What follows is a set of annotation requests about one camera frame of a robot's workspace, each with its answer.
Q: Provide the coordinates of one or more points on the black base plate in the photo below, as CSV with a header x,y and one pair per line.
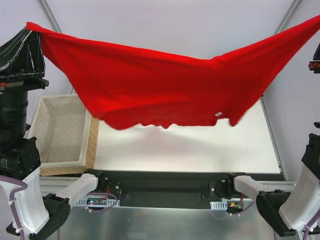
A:
x,y
171,190

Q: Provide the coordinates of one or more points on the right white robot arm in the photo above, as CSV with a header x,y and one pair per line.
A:
x,y
286,212

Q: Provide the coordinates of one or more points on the wicker basket with cloth liner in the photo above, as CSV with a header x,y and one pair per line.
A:
x,y
66,135

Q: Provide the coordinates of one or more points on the aluminium frame post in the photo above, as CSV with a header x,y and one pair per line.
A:
x,y
45,7
292,9

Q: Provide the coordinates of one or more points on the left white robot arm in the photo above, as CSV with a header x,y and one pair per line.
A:
x,y
36,216

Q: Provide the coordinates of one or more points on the red t shirt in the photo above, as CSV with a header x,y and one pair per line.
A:
x,y
125,86

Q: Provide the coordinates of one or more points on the right aluminium frame post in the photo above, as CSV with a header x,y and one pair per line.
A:
x,y
292,9

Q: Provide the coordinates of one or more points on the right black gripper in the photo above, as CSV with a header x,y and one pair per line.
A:
x,y
316,65

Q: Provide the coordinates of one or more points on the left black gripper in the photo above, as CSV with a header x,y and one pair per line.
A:
x,y
22,80

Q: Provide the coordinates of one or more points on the left aluminium frame post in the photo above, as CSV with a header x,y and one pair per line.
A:
x,y
45,7

